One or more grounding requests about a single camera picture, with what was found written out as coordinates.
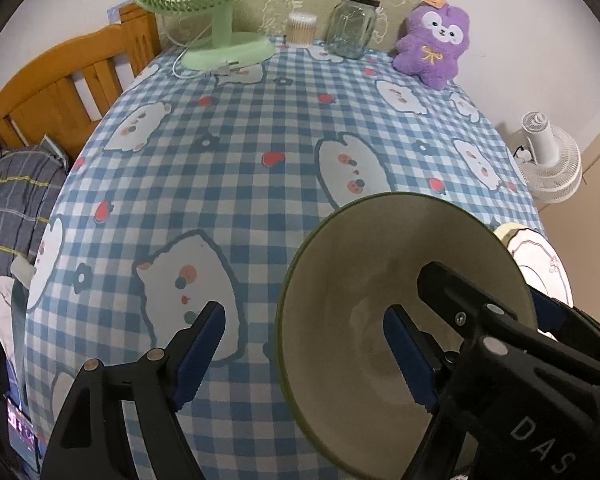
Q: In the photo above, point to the white crumpled cloth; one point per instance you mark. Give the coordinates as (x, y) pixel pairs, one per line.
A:
(2, 295)

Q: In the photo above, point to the clear cotton swab container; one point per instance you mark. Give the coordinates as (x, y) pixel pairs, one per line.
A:
(301, 30)

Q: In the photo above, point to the white fan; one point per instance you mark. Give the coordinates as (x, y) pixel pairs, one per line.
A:
(550, 170)

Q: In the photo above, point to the cream plate with yellow flowers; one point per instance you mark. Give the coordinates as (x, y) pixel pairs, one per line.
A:
(504, 232)

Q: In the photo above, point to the white scalloped plate red trim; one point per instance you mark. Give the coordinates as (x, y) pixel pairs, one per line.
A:
(540, 260)

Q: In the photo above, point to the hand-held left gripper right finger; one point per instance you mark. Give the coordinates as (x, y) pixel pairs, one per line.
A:
(410, 355)

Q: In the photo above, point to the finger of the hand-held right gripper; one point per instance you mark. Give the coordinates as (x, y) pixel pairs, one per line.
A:
(460, 300)
(550, 306)

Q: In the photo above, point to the blue checkered printed tablecloth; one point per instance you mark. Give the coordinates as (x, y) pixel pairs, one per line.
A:
(230, 135)

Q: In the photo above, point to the grey plaid blanket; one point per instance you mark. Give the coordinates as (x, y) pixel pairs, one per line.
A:
(15, 190)

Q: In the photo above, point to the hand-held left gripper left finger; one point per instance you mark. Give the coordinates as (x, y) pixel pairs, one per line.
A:
(200, 355)

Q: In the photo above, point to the purple plush toy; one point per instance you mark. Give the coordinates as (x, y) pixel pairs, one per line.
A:
(430, 55)

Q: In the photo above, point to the cream bowl with blue flowers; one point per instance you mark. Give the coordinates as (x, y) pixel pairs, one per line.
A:
(340, 270)

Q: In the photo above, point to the glass jar with black lid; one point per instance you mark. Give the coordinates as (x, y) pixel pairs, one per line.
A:
(350, 30)

